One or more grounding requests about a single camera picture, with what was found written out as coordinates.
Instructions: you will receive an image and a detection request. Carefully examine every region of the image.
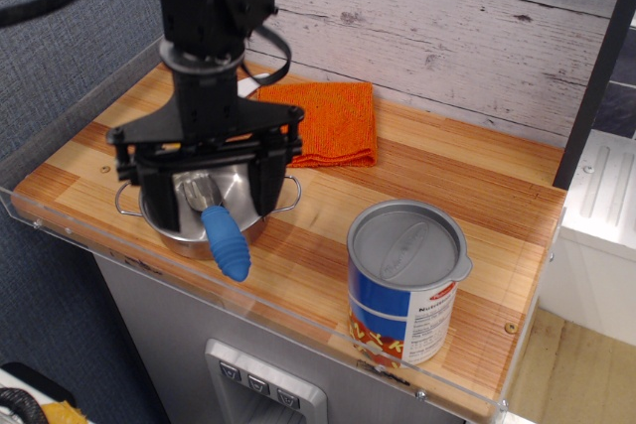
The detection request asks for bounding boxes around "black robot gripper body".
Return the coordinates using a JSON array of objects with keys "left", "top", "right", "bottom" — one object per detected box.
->
[{"left": 106, "top": 40, "right": 304, "bottom": 185}]

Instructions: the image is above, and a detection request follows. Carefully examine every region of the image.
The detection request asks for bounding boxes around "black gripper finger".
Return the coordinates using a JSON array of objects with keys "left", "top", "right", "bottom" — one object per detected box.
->
[
  {"left": 137, "top": 168, "right": 180, "bottom": 232},
  {"left": 247, "top": 152, "right": 287, "bottom": 216}
]

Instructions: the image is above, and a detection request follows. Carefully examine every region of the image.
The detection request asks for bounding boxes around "blue handled metal fork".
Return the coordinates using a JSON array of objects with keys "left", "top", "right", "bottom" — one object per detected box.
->
[{"left": 182, "top": 175, "right": 251, "bottom": 282}]

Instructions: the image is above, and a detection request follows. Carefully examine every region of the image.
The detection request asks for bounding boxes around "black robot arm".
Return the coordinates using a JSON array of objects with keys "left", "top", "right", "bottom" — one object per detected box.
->
[{"left": 106, "top": 0, "right": 304, "bottom": 231}]

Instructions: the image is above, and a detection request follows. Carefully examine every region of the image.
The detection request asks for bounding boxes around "small stainless steel pot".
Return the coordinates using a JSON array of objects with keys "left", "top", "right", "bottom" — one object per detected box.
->
[{"left": 114, "top": 160, "right": 303, "bottom": 261}]

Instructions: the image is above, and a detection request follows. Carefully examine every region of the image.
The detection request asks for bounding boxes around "folded orange cloth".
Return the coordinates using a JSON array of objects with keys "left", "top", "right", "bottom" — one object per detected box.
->
[{"left": 255, "top": 82, "right": 378, "bottom": 168}]

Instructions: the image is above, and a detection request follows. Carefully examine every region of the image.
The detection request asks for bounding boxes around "grey toy fridge cabinet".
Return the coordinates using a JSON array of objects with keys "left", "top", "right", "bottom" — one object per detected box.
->
[{"left": 96, "top": 257, "right": 461, "bottom": 423}]

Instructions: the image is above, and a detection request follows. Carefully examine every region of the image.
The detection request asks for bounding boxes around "blue labelled soup can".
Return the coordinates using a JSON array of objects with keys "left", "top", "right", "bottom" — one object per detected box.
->
[{"left": 347, "top": 200, "right": 473, "bottom": 368}]

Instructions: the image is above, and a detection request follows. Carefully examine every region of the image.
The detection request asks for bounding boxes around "silver ice dispenser panel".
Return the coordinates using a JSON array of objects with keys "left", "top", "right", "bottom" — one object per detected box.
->
[{"left": 205, "top": 339, "right": 329, "bottom": 423}]

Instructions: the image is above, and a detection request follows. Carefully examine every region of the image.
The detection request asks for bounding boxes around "black and yellow bag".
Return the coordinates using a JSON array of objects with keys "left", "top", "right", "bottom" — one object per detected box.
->
[{"left": 1, "top": 362, "right": 90, "bottom": 423}]

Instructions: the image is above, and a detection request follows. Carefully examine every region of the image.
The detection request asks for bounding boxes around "white ribbed appliance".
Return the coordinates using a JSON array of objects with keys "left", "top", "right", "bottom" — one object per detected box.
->
[{"left": 539, "top": 130, "right": 635, "bottom": 345}]

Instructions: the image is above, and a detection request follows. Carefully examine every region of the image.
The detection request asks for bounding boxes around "yellow handled white toy knife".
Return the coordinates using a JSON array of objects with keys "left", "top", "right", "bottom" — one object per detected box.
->
[{"left": 238, "top": 72, "right": 269, "bottom": 98}]

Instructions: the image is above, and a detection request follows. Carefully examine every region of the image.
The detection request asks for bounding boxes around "clear acrylic guard rail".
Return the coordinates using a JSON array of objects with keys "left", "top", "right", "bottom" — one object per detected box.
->
[{"left": 15, "top": 59, "right": 564, "bottom": 423}]

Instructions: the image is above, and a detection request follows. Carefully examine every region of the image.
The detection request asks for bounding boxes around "dark grey right post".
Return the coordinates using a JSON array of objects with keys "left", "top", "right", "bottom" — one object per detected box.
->
[{"left": 553, "top": 0, "right": 635, "bottom": 191}]

